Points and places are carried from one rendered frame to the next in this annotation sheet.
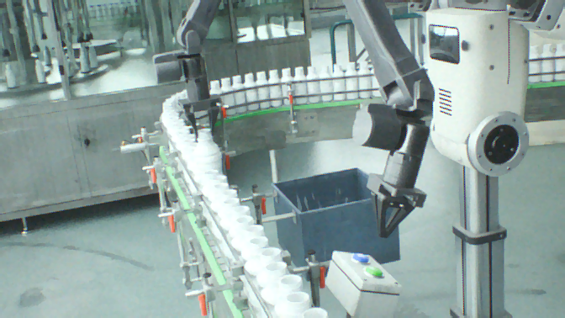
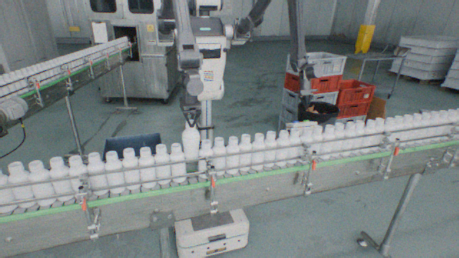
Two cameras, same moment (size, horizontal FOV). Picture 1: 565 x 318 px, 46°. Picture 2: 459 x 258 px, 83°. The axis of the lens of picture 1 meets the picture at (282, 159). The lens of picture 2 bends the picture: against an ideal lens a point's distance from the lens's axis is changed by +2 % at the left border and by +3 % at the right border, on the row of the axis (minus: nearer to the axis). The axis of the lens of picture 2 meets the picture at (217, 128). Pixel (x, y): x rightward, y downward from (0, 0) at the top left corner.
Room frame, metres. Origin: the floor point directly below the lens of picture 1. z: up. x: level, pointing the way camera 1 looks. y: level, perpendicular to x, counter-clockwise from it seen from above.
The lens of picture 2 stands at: (1.59, 1.09, 1.66)
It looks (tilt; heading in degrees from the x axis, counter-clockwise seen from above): 26 degrees down; 267
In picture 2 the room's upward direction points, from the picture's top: 1 degrees clockwise
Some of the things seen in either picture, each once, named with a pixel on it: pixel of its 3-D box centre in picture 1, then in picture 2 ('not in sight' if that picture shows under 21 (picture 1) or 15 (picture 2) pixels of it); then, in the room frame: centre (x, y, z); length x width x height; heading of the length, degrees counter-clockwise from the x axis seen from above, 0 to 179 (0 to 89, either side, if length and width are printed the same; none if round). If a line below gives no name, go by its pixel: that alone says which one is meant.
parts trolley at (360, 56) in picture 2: not in sight; (370, 73); (-1.62, -3.88, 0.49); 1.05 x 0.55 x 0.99; 15
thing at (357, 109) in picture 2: not in sight; (342, 105); (-0.44, -2.48, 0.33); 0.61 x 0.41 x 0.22; 18
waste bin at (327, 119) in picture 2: not in sight; (313, 132); (0.33, -1.61, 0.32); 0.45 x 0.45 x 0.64
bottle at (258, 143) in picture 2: (235, 235); (257, 151); (1.37, 0.12, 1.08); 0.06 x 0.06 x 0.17
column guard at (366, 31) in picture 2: not in sight; (363, 41); (-4.07, -8.55, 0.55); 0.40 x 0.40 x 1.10; 15
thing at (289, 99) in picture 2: not in sight; (308, 97); (0.21, -2.20, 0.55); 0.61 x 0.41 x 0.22; 22
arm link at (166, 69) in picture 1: (176, 56); (192, 73); (1.64, 0.23, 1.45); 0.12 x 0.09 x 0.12; 105
